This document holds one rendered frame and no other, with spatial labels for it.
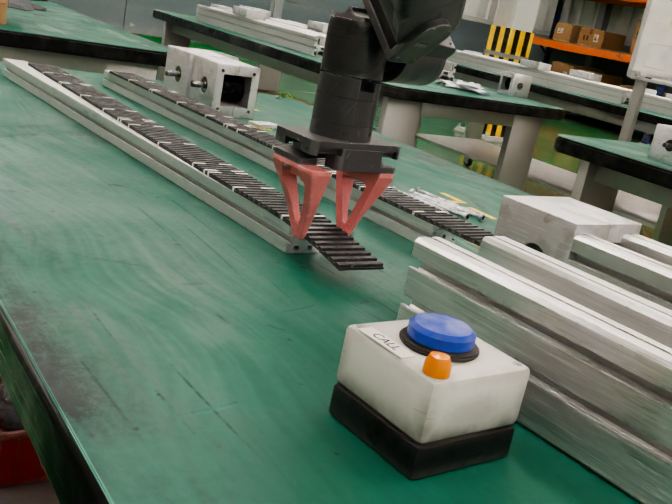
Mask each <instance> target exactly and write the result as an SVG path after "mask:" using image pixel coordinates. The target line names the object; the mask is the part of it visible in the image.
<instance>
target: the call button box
mask: <svg viewBox="0 0 672 504"><path fill-rule="evenodd" d="M409 320H410V319H408V320H398V321H387V322H376V323H366V324H355V325H350V326H348V328H347V329H346V334H345V339H344V344H343V348H342V353H341V358H340V363H339V367H338V372H337V380H338V382H339V383H337V384H335V386H334V388H333V393H332V397H331V402H330V407H329V412H330V414H332V415H333V416H334V417H335V418H336V419H338V420H339V421H340V422H341V423H342V424H344V425H345V426H346V427H347V428H348V429H350V430H351V431H352V432H353V433H354V434H356V435H357V436H358V437H359V438H360V439H362V440H363V441H364V442H365V443H366V444H368V445H369V446H370V447H371V448H372V449H374V450H375V451H376V452H377V453H378V454H380V455H381V456H382V457H383V458H384V459H386V460H387V461H388V462H389V463H390V464H392V465H393V466H394V467H395V468H397V469H398V470H399V471H400V472H401V473H403V474H404V475H405V476H406V477H407V478H409V479H412V480H415V479H419V478H423V477H427V476H431V475H435V474H439V473H443V472H447V471H450V470H454V469H458V468H462V467H466V466H470V465H474V464H478V463H482V462H486V461H490V460H494V459H498V458H502V457H505V456H506V455H507V454H508V452H509V448H510V445H511V441H512V438H513V434H514V427H513V426H512V424H514V423H515V421H516V420H517V417H518V414H519V410H520V406H521V403H522V399H523V396H524V392H525V389H526V385H527V381H528V378H529V374H530V369H529V368H528V367H527V366H525V365H524V364H522V363H521V362H519V361H517V360H515V359H513V358H512V357H510V356H508V355H506V354H505V353H503V352H501V351H500V350H498V349H496V348H494V347H493V346H491V345H489V344H488V343H486V342H484V341H482V340H481V339H479V338H477V337H476V341H475V345H474V348H473V349H472V350H471V351H468V352H464V353H452V352H445V351H440V350H436V349H432V348H429V347H427V346H424V345H422V344H420V343H418V342H416V341H415V340H413V339H412V338H411V337H410V336H409V335H408V333H407V328H408V323H409ZM432 351H440V352H443V353H446V354H448V355H449V356H450V359H451V363H452V369H451V373H450V377H449V378H448V379H443V380H442V379H435V378H432V377H429V376H427V375H426V374H424V373H423V371H422V369H423V365H424V360H425V358H426V357H427V356H428V355H429V353H430V352H432Z"/></svg>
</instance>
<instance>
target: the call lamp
mask: <svg viewBox="0 0 672 504"><path fill-rule="evenodd" d="M451 369H452V363H451V359H450V356H449V355H448V354H446V353H443V352H440V351H432V352H430V353H429V355H428V356H427V357H426V358H425V360H424V365H423V369H422V371H423V373H424V374H426V375H427V376H429V377H432V378H435V379H442V380H443V379H448V378H449V377H450V373H451Z"/></svg>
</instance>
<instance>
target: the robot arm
mask: <svg viewBox="0 0 672 504"><path fill-rule="evenodd" d="M362 1H363V3H364V6H365V8H366V9H363V8H358V7H353V6H348V8H347V10H346V11H345V12H343V13H342V12H336V11H333V15H330V17H329V23H328V28H327V34H326V40H325V45H324V51H323V56H322V62H321V67H320V73H319V79H318V84H317V90H316V95H315V101H314V106H313V112H312V117H311V123H310V127H307V126H295V125H282V124H278V125H277V129H276V135H275V139H276V140H278V141H280V142H283V143H289V141H292V142H293V146H292V147H289V146H275V150H274V156H273V162H274V165H275V168H276V171H277V174H278V177H279V180H280V183H281V186H282V189H283V192H284V195H285V198H286V201H287V206H288V212H289V218H290V224H291V229H292V235H293V236H294V237H296V238H297V239H299V240H304V237H305V236H306V234H307V232H308V229H309V227H310V225H311V223H312V220H313V218H314V216H315V213H316V211H317V208H318V206H319V204H320V201H321V199H322V197H323V194H324V192H325V189H326V187H327V185H328V182H329V180H330V177H331V172H329V171H327V170H325V169H323V168H320V167H318V166H317V160H318V159H317V158H326V159H325V164H324V165H325V166H327V167H329V168H331V169H333V170H336V227H340V228H342V231H346V232H347V233H348V236H350V234H351V233H352V231H353V230H354V228H355V227H356V225H357V224H358V222H359V221H360V220H361V218H362V217H363V215H364V214H365V212H366V211H367V210H368V209H369V208H370V207H371V205H372V204H373V203H374V202H375V201H376V200H377V199H378V197H379V196H380V195H381V194H382V193H383V192H384V190H385V189H386V188H387V187H388V186H389V185H390V184H391V182H392V181H393V177H394V172H395V167H394V166H391V165H389V164H386V163H384V162H381V160H382V157H388V158H392V159H394V160H398V158H399V153H400V148H401V146H400V145H398V144H395V143H392V142H390V141H387V140H384V139H382V138H379V137H376V136H374V135H372V130H373V125H374V120H375V115H376V110H377V105H378V100H379V95H380V90H381V85H382V83H378V81H380V82H387V83H397V84H407V85H417V86H425V85H428V84H431V83H432V82H434V81H435V80H436V79H437V78H438V77H439V76H440V74H441V73H442V71H443V69H444V66H445V63H446V59H447V58H449V57H450V56H451V55H453V54H454V53H455V51H456V49H455V46H454V44H453V42H452V40H451V37H450V34H451V33H452V32H453V31H454V30H455V29H456V28H457V27H458V26H459V24H460V22H461V20H462V15H463V11H464V7H465V3H466V0H362ZM375 80H377V81H375ZM297 176H298V177H300V180H301V181H303V183H304V185H305V188H304V198H303V208H302V213H301V216H300V212H299V200H298V188H297ZM354 179H357V180H359V181H362V182H364V183H365V184H366V187H365V189H364V191H363V192H362V194H361V196H360V198H359V200H358V201H357V203H356V205H355V207H354V208H353V210H352V212H351V214H350V216H349V217H348V219H347V214H348V204H349V200H350V195H351V191H352V187H353V183H354Z"/></svg>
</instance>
